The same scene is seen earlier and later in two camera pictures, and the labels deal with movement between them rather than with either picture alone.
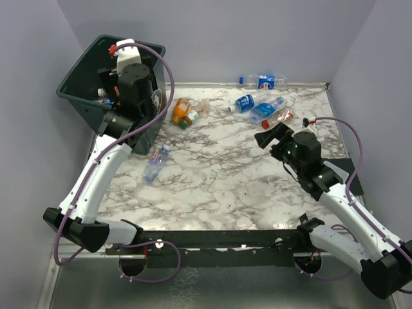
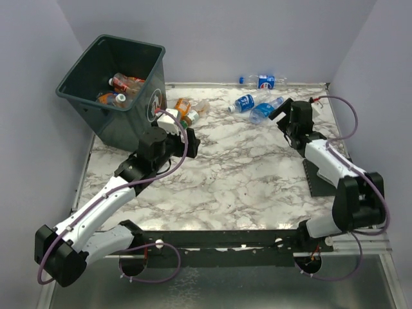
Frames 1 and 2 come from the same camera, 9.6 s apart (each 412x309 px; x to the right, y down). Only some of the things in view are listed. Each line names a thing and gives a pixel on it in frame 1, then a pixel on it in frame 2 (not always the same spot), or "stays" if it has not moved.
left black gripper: [109, 78] to [192, 143]
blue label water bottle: [249, 101] stays
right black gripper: [281, 131] to [285, 107]
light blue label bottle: [262, 111] stays
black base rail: [215, 248] stays
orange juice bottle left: [181, 107] stays
